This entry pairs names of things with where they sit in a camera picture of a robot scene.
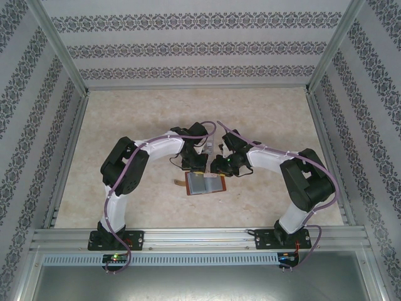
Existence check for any slotted grey cable duct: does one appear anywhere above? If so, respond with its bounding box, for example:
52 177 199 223
42 253 280 266

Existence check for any right gripper thin black wire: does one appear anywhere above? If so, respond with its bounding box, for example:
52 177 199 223
233 165 254 178

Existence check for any aluminium table side rail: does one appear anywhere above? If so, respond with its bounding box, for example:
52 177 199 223
42 93 90 229
305 92 358 226

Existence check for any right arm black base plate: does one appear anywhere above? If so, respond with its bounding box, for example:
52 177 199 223
254 228 313 251

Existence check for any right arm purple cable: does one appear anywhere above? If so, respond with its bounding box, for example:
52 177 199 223
217 121 341 273

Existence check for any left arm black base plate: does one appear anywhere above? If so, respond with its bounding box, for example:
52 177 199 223
87 230 145 252

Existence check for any aluminium mounting rail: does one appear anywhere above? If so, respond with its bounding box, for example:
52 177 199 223
29 227 372 251

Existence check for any grey sheet metal panel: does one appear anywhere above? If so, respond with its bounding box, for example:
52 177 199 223
18 247 388 301

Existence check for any brown leather card holder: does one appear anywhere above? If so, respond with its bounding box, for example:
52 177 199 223
174 171 229 197

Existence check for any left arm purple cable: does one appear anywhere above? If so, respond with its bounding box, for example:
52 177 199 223
103 120 219 274

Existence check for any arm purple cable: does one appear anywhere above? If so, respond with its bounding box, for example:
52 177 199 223
103 120 219 274
217 121 341 273

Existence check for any aluminium frame post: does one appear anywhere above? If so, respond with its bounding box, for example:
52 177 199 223
304 0 367 95
26 0 91 97

